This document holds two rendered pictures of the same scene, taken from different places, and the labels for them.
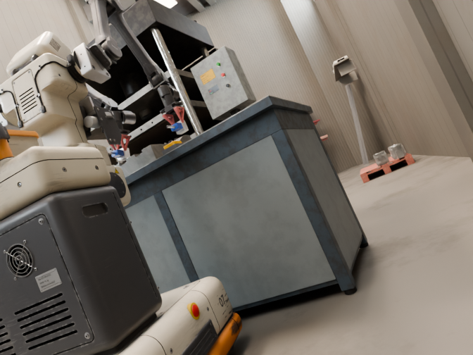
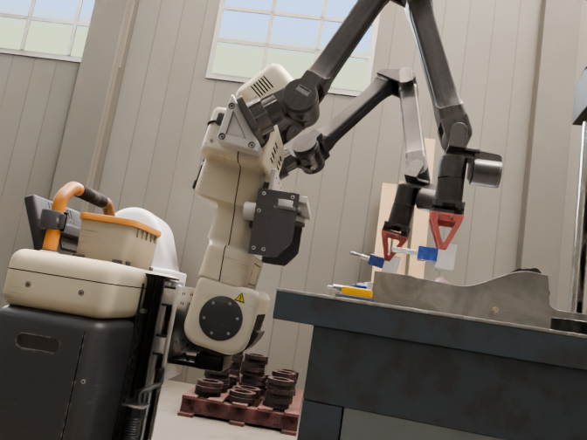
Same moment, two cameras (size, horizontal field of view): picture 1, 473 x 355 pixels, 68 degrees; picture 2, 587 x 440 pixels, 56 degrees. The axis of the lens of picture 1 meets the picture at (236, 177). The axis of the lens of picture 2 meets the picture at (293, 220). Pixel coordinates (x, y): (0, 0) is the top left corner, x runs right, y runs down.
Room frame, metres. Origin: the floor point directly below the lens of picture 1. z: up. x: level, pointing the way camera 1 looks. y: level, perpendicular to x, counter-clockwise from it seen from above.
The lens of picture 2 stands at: (1.15, -0.90, 0.78)
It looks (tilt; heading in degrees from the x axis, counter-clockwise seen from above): 9 degrees up; 78
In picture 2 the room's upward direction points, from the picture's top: 9 degrees clockwise
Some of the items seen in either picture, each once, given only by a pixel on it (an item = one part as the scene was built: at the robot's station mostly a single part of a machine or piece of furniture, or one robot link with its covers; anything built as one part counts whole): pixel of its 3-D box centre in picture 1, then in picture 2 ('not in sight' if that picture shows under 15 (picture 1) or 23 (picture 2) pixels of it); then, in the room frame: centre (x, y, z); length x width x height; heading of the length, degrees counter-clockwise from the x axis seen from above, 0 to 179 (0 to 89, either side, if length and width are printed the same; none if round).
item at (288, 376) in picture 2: not in sight; (251, 381); (1.88, 3.12, 0.20); 1.09 x 0.79 x 0.39; 72
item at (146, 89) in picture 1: (149, 109); not in sight; (3.00, 0.45, 1.51); 1.10 x 0.70 x 0.05; 65
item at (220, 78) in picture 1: (254, 153); not in sight; (2.43, -0.18, 0.73); 0.30 x 0.22 x 1.47; 65
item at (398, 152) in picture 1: (381, 160); not in sight; (5.25, -2.07, 0.15); 1.11 x 0.74 x 0.30; 163
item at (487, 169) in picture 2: (165, 88); (472, 158); (1.74, 0.15, 1.15); 0.11 x 0.09 x 0.12; 160
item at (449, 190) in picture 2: (169, 103); (448, 196); (1.70, 0.15, 1.06); 0.10 x 0.07 x 0.07; 65
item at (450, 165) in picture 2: (165, 92); (454, 169); (1.70, 0.15, 1.12); 0.07 x 0.06 x 0.07; 160
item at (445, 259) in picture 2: (175, 127); (422, 253); (1.66, 0.17, 0.93); 0.13 x 0.05 x 0.05; 155
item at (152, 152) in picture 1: (163, 156); (479, 299); (1.89, 0.31, 0.87); 0.50 x 0.26 x 0.14; 155
